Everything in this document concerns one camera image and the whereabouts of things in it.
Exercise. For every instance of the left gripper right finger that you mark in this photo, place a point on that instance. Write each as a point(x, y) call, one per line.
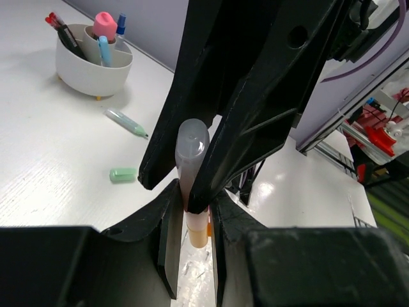
point(254, 265)

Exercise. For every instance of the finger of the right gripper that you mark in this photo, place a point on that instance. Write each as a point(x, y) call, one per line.
point(220, 42)
point(273, 52)

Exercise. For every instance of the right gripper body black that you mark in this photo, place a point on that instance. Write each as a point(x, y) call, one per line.
point(353, 30)

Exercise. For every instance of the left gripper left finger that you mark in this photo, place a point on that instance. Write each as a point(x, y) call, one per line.
point(132, 263)

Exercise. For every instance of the orange highlighter marker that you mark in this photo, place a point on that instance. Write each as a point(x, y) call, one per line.
point(191, 146)

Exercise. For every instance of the green marker cap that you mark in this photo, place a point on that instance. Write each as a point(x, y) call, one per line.
point(122, 175)

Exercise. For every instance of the blue spray bottle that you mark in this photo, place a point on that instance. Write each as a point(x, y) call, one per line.
point(121, 26)

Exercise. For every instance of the blue highlighter marker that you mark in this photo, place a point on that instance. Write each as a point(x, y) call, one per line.
point(105, 54)

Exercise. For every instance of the green highlighter marker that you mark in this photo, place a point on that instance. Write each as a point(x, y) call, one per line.
point(126, 122)

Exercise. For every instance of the black green highlighter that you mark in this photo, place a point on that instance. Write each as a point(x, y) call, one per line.
point(68, 40)

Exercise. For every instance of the red gel pen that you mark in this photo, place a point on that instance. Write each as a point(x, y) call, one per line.
point(54, 20)

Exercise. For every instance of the orange marker cap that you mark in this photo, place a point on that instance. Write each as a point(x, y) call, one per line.
point(199, 239)

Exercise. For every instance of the white round container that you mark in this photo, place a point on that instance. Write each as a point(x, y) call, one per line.
point(89, 76)

